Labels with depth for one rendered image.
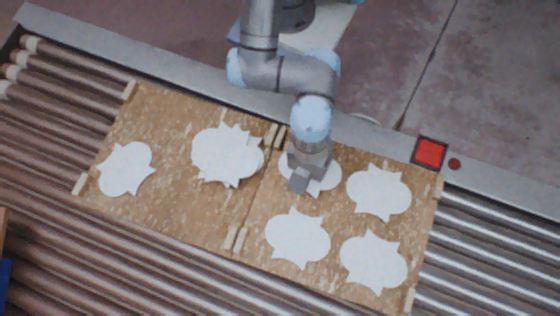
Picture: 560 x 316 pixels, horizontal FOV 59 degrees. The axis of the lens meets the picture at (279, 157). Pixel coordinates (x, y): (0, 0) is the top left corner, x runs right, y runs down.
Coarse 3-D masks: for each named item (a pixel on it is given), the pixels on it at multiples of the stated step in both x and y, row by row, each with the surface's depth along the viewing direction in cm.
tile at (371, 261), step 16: (352, 240) 112; (368, 240) 111; (352, 256) 110; (368, 256) 110; (384, 256) 110; (400, 256) 110; (352, 272) 109; (368, 272) 109; (384, 272) 109; (400, 272) 109
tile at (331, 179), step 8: (280, 160) 118; (280, 168) 117; (288, 168) 117; (328, 168) 117; (336, 168) 117; (288, 176) 116; (328, 176) 116; (336, 176) 116; (312, 184) 116; (320, 184) 115; (328, 184) 115; (336, 184) 115; (312, 192) 115
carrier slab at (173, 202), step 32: (160, 96) 128; (128, 128) 125; (160, 128) 125; (192, 128) 124; (256, 128) 123; (96, 160) 123; (160, 160) 122; (96, 192) 120; (128, 192) 119; (160, 192) 119; (192, 192) 118; (224, 192) 118; (256, 192) 119; (160, 224) 116; (192, 224) 116; (224, 224) 115; (224, 256) 113
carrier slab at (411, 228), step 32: (288, 128) 123; (352, 160) 119; (384, 160) 119; (288, 192) 117; (320, 192) 117; (416, 192) 116; (256, 224) 115; (352, 224) 114; (384, 224) 114; (416, 224) 113; (256, 256) 112; (416, 256) 111; (320, 288) 109; (352, 288) 109; (384, 288) 109
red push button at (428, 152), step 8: (424, 144) 121; (432, 144) 120; (416, 152) 120; (424, 152) 120; (432, 152) 120; (440, 152) 120; (416, 160) 119; (424, 160) 119; (432, 160) 119; (440, 160) 119
